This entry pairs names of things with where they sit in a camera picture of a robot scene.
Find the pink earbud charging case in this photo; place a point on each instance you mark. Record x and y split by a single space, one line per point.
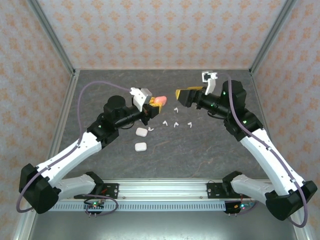
161 99

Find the white earbud charging case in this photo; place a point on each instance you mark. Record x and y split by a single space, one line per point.
140 147
141 132

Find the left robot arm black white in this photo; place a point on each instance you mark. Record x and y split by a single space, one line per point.
75 155

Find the small controller circuit board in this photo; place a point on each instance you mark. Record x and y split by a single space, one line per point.
237 207
95 205

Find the grey metal shelf panel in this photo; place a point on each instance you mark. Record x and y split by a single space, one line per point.
162 225

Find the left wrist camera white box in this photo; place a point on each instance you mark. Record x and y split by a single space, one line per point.
140 100

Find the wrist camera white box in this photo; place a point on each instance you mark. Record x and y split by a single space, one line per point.
140 100
211 85

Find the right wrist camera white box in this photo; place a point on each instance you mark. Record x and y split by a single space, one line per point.
211 85

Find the aluminium table side rail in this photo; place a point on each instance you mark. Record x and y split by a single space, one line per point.
259 100
70 95

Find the aluminium corner post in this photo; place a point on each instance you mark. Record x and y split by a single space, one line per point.
271 37
53 37

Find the wide aluminium mounting rail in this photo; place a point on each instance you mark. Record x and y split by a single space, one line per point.
162 190

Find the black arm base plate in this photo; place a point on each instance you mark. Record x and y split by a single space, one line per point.
213 191
111 191

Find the aluminium frame leg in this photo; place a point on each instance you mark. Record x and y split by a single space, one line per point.
303 233
22 227

